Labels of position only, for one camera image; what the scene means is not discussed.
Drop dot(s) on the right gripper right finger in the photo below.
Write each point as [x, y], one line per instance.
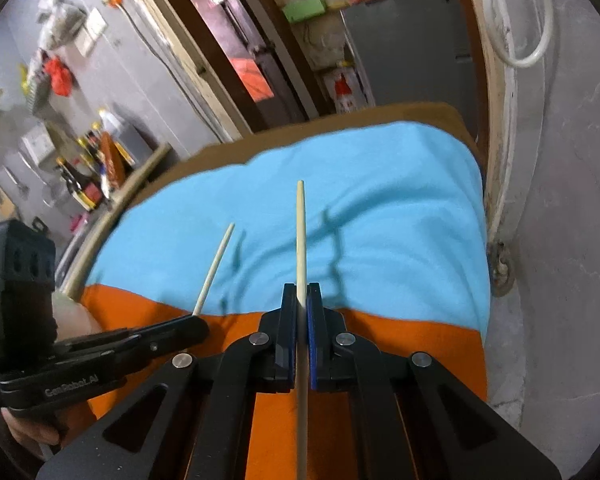
[412, 418]

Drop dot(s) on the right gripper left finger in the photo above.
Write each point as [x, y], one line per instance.
[192, 419]

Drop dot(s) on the cream chopstick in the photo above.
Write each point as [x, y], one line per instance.
[302, 361]
[213, 268]

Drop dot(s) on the dark soy sauce bottle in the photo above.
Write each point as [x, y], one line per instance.
[82, 188]

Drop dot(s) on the striped colourful table cloth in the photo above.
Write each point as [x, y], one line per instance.
[383, 209]

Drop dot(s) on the large oil bottle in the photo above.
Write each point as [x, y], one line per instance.
[131, 145]

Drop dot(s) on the red plastic bag hanging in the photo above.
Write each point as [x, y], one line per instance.
[61, 78]

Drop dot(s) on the clear bag of dried goods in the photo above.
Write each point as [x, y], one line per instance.
[60, 22]

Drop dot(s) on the green box on shelf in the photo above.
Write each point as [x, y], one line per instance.
[298, 11]

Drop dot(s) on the white wall socket plate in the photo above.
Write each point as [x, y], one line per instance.
[90, 32]

